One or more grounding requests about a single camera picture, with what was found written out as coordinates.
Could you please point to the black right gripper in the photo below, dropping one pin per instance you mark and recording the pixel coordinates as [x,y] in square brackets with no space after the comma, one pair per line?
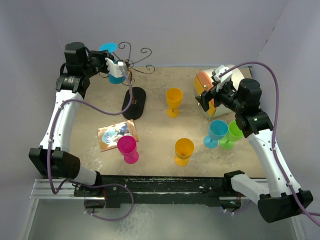
[212,93]

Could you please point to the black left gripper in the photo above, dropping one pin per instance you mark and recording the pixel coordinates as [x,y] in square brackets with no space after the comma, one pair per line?
[102,55]

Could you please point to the blue wine glass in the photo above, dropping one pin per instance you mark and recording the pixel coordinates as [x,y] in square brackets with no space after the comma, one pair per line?
[216,131]
[111,47]

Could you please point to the yellow wine glass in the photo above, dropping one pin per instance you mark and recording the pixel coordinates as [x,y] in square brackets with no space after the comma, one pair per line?
[174,98]
[184,149]

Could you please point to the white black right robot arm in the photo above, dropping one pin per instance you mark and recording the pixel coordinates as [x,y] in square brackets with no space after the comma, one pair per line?
[283,197]

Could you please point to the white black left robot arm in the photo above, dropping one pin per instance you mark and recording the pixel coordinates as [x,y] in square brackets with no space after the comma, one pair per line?
[52,158]

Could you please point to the green wine glass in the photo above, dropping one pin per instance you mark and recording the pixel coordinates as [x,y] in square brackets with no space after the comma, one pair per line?
[233,135]

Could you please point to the metal wine glass rack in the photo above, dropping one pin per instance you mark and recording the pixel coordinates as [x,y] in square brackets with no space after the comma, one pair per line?
[137,97]

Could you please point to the pink wine glass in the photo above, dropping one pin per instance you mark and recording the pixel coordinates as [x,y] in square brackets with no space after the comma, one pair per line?
[127,146]

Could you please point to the white cylindrical drawer cabinet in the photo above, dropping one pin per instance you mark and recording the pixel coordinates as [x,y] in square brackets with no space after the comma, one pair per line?
[203,82]

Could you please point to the illustrated book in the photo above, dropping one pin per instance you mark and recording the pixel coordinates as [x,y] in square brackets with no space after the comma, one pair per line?
[108,136]

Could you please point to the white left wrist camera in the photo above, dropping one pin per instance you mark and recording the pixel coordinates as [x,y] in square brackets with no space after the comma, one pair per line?
[118,69]

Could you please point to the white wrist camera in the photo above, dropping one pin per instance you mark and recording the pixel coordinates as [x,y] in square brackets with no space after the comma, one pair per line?
[220,76]
[118,69]

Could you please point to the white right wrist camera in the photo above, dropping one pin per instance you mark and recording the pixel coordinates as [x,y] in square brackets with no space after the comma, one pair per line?
[220,76]

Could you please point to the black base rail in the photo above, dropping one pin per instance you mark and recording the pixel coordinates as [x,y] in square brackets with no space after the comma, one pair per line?
[173,190]

